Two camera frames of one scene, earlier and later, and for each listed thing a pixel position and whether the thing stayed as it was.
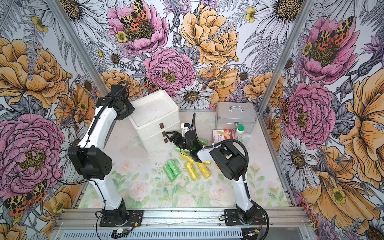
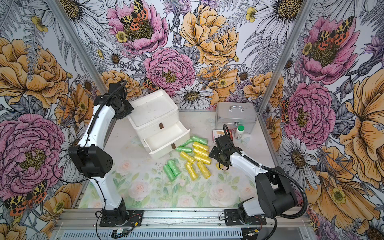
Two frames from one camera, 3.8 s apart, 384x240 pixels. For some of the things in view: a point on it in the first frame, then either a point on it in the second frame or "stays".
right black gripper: [176, 139] to [213, 154]
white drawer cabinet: [155, 114] stays
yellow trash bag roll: [190, 168] stays
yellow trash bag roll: [204, 170] stays
